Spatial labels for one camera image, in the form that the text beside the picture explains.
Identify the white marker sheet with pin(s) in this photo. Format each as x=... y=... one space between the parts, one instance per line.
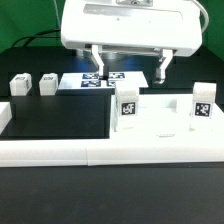
x=91 y=80

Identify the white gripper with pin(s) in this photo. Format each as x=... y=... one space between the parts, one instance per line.
x=129 y=25

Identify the white square tabletop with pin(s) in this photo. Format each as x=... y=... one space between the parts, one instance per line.
x=165 y=115

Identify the white U-shaped fence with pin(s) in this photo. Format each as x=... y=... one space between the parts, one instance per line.
x=112 y=151

